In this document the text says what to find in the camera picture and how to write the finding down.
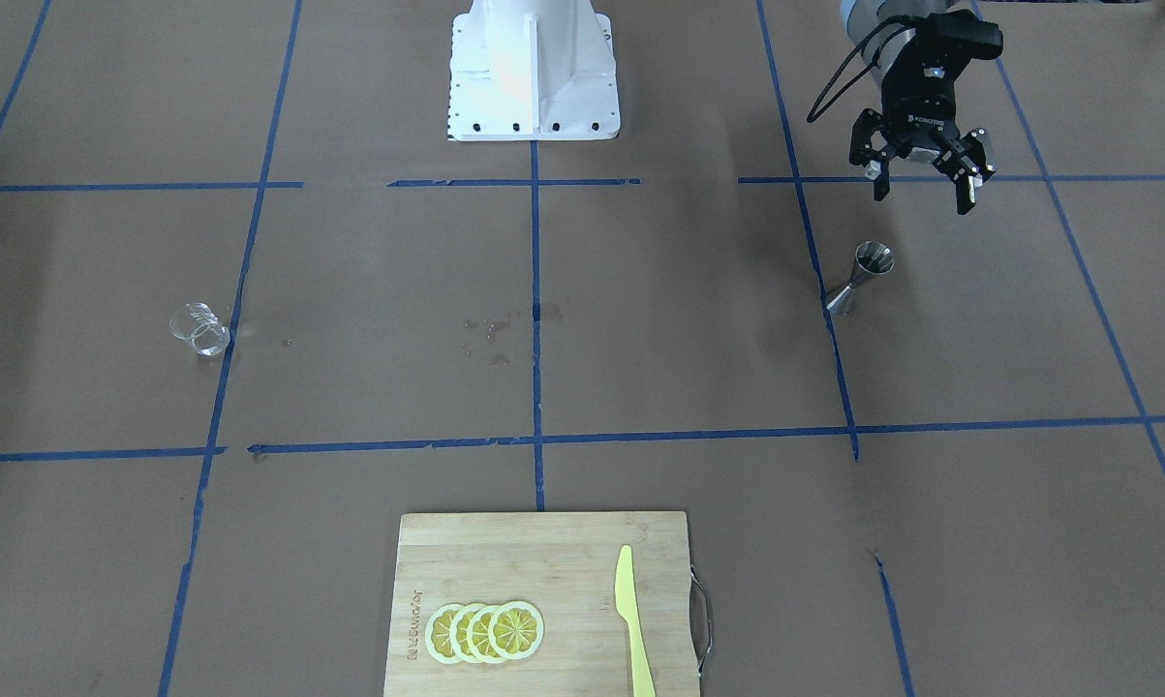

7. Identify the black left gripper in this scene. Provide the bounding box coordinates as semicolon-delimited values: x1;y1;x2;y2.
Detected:
849;52;997;216

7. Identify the steel double jigger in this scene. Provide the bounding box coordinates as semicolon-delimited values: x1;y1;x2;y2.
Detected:
824;241;896;315

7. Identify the clear glass shaker cup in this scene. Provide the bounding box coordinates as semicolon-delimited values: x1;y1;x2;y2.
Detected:
168;303;230;358

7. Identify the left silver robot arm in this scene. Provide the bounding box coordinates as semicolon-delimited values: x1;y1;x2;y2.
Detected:
842;1;1004;214

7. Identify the yellow plastic knife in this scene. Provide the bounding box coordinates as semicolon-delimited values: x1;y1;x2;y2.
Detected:
614;544;657;696

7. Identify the bamboo cutting board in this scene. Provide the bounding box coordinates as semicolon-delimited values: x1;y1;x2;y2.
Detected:
383;511;701;696

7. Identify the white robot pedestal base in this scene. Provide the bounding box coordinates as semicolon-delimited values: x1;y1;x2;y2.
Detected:
446;1;622;142

